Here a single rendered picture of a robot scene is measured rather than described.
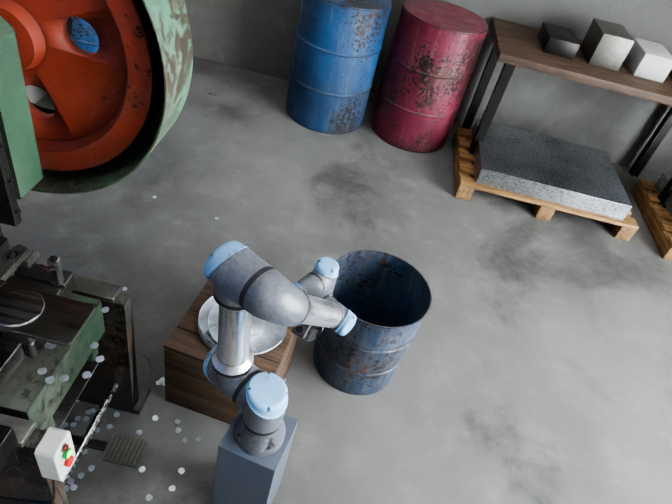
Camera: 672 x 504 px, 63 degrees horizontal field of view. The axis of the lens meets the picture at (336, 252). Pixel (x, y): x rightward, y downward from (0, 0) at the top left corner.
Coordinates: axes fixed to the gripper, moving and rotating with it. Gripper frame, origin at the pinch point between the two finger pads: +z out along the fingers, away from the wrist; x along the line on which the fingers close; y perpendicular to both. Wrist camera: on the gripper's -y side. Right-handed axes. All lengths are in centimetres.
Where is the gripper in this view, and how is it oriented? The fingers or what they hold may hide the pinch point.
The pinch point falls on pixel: (306, 339)
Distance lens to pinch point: 192.0
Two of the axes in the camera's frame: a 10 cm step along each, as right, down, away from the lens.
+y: 4.3, -5.4, 7.2
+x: -8.8, -4.2, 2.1
